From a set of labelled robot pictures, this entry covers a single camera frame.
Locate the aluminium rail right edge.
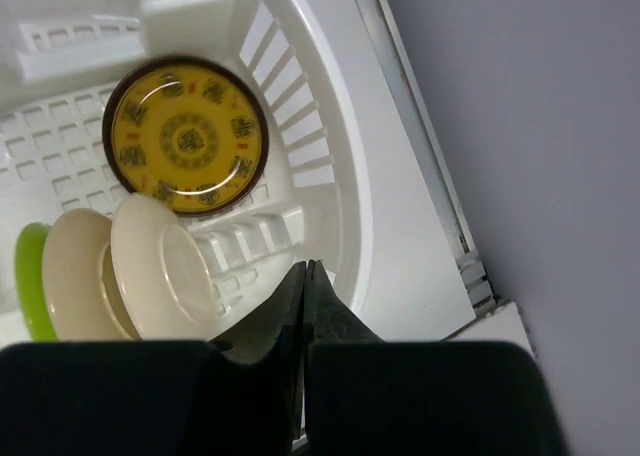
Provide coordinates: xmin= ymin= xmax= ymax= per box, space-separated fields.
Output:
xmin=355 ymin=0 xmax=533 ymax=352

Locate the cream white plate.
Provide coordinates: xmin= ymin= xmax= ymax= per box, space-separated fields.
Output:
xmin=111 ymin=194 xmax=219 ymax=340

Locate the beige plate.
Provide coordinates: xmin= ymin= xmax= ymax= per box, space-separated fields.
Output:
xmin=42 ymin=208 xmax=139 ymax=341

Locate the lime green plate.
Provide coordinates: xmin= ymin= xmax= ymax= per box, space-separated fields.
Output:
xmin=14 ymin=222 xmax=57 ymax=342

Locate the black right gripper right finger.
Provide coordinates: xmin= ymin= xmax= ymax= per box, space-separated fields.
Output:
xmin=305 ymin=260 xmax=382 ymax=436

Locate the white plastic dish rack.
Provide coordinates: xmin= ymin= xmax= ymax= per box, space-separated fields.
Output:
xmin=1 ymin=0 xmax=475 ymax=346

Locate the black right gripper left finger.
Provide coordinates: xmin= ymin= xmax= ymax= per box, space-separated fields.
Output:
xmin=212 ymin=262 xmax=306 ymax=439

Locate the yellow brown-rimmed plate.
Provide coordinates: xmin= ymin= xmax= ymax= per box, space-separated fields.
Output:
xmin=101 ymin=56 xmax=270 ymax=217

